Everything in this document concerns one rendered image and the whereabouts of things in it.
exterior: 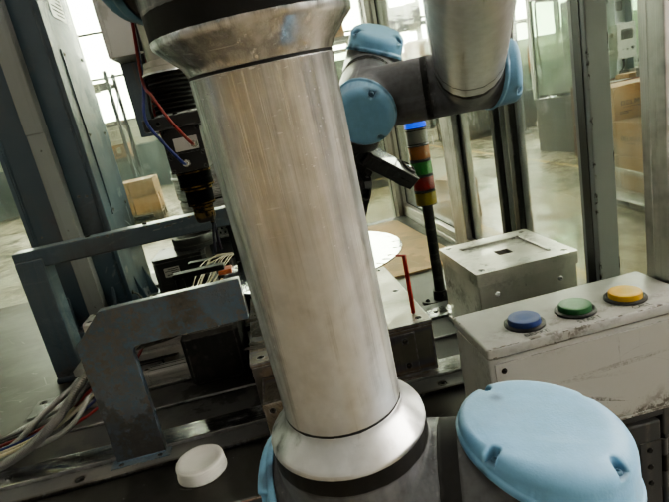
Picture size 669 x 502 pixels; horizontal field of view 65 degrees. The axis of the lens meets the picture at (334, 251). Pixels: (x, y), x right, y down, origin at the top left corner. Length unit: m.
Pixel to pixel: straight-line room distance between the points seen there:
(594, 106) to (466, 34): 0.41
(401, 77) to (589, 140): 0.33
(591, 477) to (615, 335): 0.39
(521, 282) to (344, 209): 0.64
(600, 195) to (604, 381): 0.27
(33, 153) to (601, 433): 1.33
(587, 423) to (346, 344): 0.18
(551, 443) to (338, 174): 0.22
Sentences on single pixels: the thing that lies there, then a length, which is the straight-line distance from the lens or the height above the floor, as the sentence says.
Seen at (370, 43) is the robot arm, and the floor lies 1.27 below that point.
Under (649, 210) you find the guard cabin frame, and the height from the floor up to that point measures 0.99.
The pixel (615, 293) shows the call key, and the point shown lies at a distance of 0.77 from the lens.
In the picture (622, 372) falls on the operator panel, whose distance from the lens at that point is 0.77.
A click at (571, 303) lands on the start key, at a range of 0.74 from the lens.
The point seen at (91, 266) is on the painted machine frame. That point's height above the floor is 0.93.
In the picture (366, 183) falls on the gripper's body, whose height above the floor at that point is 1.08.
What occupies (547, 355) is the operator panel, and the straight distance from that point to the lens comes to 0.70.
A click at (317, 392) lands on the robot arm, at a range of 0.34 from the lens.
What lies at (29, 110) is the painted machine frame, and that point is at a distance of 1.47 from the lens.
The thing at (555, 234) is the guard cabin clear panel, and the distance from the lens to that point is 1.08.
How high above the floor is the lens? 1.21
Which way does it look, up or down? 15 degrees down
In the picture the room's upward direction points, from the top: 12 degrees counter-clockwise
